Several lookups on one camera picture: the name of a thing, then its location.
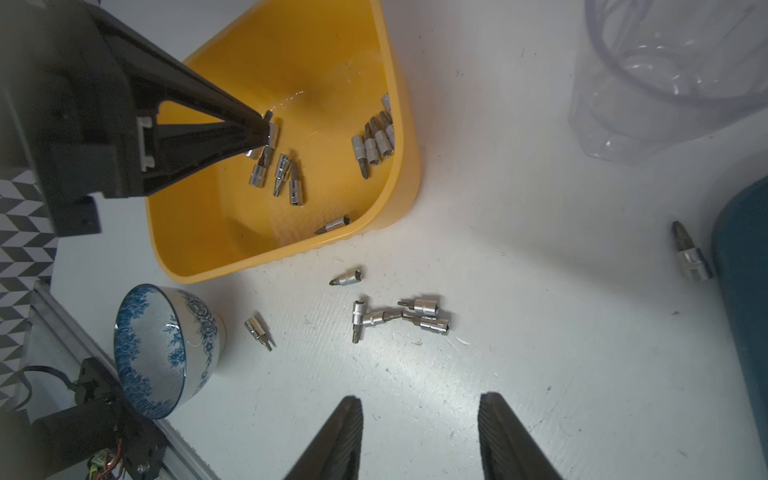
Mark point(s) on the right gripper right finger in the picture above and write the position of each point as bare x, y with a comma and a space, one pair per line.
507, 449

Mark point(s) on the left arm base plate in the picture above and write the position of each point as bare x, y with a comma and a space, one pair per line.
101, 419

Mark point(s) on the clear plastic cup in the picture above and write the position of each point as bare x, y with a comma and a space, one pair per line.
653, 74

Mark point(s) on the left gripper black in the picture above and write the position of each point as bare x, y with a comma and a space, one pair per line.
80, 98

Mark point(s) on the yellow plastic storage box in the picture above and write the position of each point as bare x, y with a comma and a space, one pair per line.
322, 68

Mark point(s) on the teal tray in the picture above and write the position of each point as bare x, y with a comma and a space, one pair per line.
739, 248

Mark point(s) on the silver socket bit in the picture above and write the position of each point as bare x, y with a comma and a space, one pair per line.
333, 225
349, 277
263, 159
360, 155
259, 332
358, 312
379, 317
691, 261
284, 166
386, 119
371, 149
296, 185
273, 130
431, 324
382, 141
421, 306

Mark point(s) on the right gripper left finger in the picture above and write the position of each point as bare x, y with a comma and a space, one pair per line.
335, 452

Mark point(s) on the blue white ceramic bowl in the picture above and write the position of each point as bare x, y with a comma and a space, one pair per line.
166, 346

